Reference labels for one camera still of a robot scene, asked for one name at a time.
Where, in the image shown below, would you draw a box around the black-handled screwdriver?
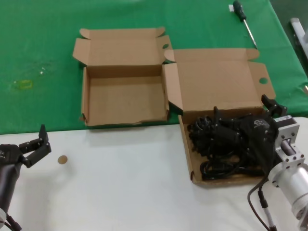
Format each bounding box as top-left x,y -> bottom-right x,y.
232,0 -> 257,49

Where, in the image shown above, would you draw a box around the yellow green rubber band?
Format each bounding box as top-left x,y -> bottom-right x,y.
16,79 -> 33,90

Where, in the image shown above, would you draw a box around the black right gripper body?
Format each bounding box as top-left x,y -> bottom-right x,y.
239,113 -> 278,175

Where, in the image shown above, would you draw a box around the green tablecloth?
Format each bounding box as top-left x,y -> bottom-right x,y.
0,0 -> 308,135

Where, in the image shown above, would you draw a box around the grey metal profile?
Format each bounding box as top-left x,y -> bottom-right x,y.
290,17 -> 308,58

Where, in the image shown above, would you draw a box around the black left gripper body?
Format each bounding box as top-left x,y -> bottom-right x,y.
0,143 -> 26,167

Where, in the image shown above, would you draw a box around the dark grey arm cable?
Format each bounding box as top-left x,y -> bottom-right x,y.
247,177 -> 269,229

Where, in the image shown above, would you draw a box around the black silver cable connector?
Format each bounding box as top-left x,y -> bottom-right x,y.
258,190 -> 277,231

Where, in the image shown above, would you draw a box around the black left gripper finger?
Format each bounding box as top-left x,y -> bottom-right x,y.
24,143 -> 52,168
18,124 -> 50,154

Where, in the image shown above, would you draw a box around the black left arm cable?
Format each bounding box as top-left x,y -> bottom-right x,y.
0,213 -> 23,231

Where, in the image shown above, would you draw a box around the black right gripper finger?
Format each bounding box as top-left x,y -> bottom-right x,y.
261,95 -> 287,119
213,106 -> 244,144

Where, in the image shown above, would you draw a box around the black tangled power cable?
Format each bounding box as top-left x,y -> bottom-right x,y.
187,115 -> 252,161

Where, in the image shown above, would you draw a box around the open brown cardboard box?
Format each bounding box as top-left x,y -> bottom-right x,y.
73,26 -> 173,127
162,48 -> 277,186

